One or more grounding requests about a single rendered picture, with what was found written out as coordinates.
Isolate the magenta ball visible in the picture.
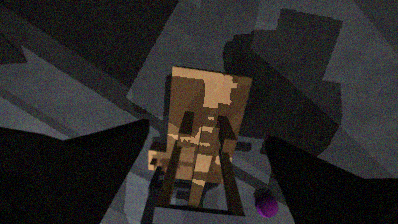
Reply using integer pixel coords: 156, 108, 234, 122
255, 193, 278, 218

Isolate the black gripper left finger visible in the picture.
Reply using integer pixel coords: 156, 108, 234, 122
0, 119, 149, 224

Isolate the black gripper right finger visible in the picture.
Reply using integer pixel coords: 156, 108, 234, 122
265, 136, 398, 224

